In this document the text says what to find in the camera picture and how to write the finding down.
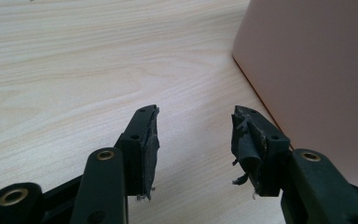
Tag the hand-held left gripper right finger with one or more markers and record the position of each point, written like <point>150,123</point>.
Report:
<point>261,146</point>

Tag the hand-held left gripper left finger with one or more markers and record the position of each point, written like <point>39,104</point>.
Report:
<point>136,146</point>

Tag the pink plastic storage box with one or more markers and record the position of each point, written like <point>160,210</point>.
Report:
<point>310,81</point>

